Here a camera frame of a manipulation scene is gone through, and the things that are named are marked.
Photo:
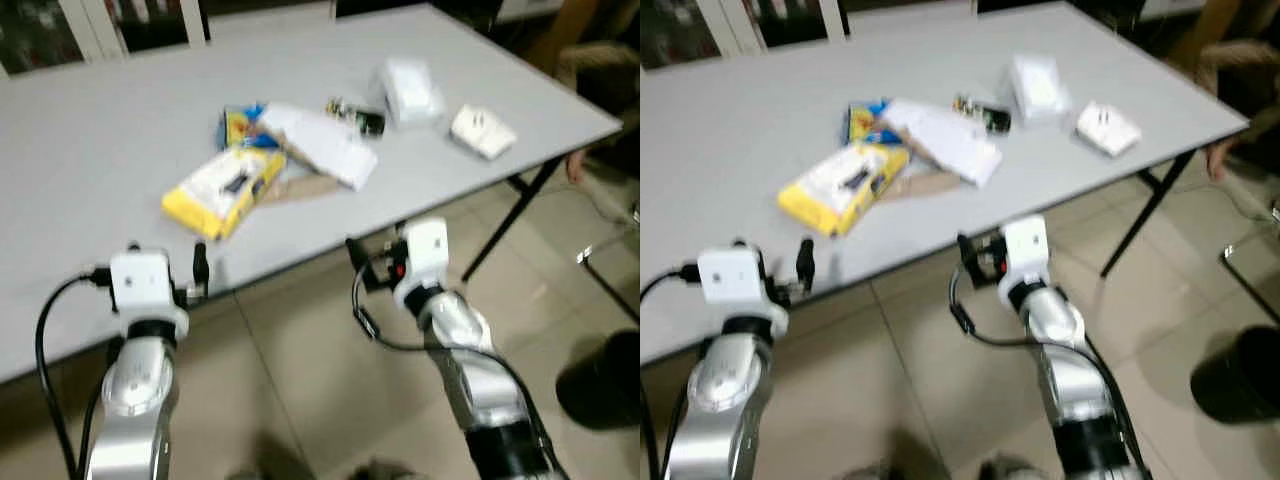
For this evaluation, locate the brown torn cardboard piece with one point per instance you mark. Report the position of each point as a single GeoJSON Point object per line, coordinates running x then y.
{"type": "Point", "coordinates": [300, 190]}
{"type": "Point", "coordinates": [930, 183]}

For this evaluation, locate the grey metal chair frame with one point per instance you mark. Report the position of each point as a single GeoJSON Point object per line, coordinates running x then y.
{"type": "Point", "coordinates": [586, 253]}
{"type": "Point", "coordinates": [1232, 250]}

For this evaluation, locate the white plastic blister tray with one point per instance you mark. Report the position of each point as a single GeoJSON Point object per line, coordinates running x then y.
{"type": "Point", "coordinates": [1038, 88]}
{"type": "Point", "coordinates": [410, 90]}

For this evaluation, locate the blue yellow snack packet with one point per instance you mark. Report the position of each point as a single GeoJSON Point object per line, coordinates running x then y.
{"type": "Point", "coordinates": [860, 122]}
{"type": "Point", "coordinates": [237, 125]}

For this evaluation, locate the white framed glass cabinet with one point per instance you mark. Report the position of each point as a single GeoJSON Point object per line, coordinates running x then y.
{"type": "Point", "coordinates": [85, 20]}
{"type": "Point", "coordinates": [725, 20]}

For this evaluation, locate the black metal table leg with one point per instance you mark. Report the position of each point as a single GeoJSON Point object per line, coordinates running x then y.
{"type": "Point", "coordinates": [510, 220]}
{"type": "Point", "coordinates": [1145, 215]}

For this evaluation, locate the green circuit board scrap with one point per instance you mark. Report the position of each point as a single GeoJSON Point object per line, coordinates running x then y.
{"type": "Point", "coordinates": [365, 122]}
{"type": "Point", "coordinates": [995, 120]}

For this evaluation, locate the barefoot person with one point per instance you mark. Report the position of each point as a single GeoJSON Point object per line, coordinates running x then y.
{"type": "Point", "coordinates": [1240, 65]}
{"type": "Point", "coordinates": [600, 65]}

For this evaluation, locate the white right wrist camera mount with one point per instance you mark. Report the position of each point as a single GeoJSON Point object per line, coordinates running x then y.
{"type": "Point", "coordinates": [425, 250]}
{"type": "Point", "coordinates": [1028, 245]}

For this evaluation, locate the small white printed box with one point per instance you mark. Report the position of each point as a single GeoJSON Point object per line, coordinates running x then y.
{"type": "Point", "coordinates": [480, 130]}
{"type": "Point", "coordinates": [1105, 127]}

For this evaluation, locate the white crumpled paper envelope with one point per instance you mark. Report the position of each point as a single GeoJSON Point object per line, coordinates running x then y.
{"type": "Point", "coordinates": [320, 140]}
{"type": "Point", "coordinates": [945, 135]}

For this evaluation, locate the yellow white product box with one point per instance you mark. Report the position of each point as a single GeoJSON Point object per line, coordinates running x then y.
{"type": "Point", "coordinates": [220, 190]}
{"type": "Point", "coordinates": [840, 185]}

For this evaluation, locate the black rubbish bin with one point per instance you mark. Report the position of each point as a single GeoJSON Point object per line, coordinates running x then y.
{"type": "Point", "coordinates": [1240, 380]}
{"type": "Point", "coordinates": [605, 385]}

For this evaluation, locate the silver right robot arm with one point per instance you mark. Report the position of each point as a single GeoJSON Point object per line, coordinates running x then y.
{"type": "Point", "coordinates": [465, 340]}
{"type": "Point", "coordinates": [1060, 335]}

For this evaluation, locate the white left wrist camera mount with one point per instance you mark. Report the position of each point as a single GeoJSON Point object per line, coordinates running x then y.
{"type": "Point", "coordinates": [730, 278]}
{"type": "Point", "coordinates": [140, 285]}

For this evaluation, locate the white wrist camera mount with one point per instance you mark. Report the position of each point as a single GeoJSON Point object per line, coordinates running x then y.
{"type": "Point", "coordinates": [1028, 245]}
{"type": "Point", "coordinates": [140, 285]}
{"type": "Point", "coordinates": [425, 250]}
{"type": "Point", "coordinates": [730, 278]}

